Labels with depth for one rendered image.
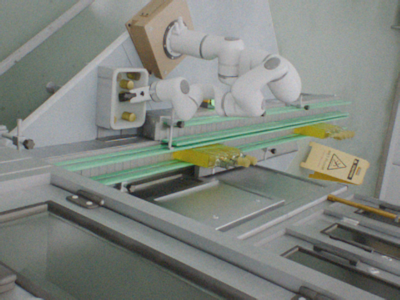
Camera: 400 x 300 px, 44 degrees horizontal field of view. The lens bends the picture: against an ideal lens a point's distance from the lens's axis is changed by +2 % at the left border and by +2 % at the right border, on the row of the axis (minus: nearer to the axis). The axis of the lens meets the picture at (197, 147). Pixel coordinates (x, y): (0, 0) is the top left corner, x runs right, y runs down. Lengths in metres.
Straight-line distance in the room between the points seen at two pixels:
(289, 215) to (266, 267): 1.25
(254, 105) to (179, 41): 0.50
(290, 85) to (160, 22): 0.59
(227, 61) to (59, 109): 0.62
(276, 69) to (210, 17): 0.84
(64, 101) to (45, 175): 0.88
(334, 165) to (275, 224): 3.47
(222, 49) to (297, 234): 0.71
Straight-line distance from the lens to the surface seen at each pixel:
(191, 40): 1.89
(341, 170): 5.22
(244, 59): 1.73
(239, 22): 2.50
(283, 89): 1.58
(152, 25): 1.87
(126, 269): 0.64
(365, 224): 2.03
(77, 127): 1.83
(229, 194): 1.98
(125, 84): 1.88
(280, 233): 1.77
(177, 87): 1.67
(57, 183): 0.92
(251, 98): 1.54
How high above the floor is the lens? 2.15
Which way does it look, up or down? 36 degrees down
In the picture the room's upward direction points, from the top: 106 degrees clockwise
